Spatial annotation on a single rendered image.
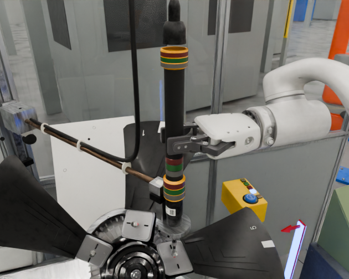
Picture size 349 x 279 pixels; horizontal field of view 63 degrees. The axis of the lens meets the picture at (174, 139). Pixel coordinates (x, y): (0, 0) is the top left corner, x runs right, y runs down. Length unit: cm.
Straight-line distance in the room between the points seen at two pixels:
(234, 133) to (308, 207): 167
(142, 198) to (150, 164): 8
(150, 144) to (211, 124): 23
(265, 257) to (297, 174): 115
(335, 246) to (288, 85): 68
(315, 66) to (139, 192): 45
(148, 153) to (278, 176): 119
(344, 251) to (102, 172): 81
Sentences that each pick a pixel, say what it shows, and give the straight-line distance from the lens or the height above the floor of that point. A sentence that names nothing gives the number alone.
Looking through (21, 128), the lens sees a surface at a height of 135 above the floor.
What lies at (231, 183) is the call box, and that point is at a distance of 113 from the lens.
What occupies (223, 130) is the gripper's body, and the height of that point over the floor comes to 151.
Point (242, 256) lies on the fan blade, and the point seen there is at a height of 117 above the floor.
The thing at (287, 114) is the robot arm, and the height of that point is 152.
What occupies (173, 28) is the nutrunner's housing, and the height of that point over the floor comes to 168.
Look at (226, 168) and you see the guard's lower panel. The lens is 155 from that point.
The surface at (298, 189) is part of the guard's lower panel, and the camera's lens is 196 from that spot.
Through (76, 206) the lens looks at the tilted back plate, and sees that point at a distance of 90.
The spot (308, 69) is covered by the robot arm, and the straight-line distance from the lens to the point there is 56.
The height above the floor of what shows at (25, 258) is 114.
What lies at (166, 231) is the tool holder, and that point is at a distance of 61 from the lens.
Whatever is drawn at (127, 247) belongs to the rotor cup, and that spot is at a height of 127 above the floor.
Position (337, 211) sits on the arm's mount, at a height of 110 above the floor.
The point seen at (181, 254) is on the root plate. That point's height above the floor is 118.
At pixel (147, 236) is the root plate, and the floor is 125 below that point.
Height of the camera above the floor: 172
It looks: 27 degrees down
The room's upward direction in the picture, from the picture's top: straight up
